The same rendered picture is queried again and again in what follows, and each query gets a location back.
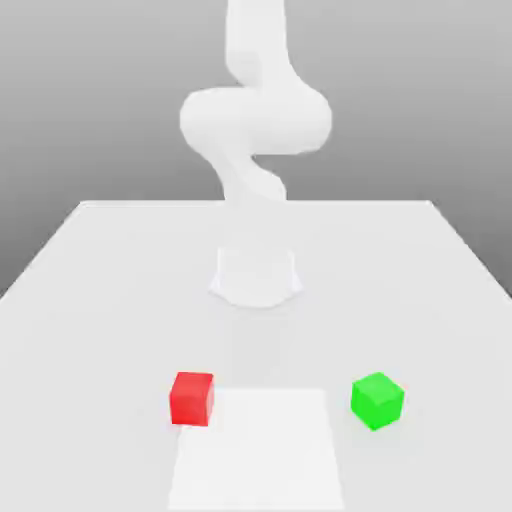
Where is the small green cube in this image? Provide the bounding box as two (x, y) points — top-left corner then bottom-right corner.
(350, 370), (406, 432)

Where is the small red cube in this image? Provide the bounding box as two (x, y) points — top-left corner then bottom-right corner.
(168, 370), (216, 428)

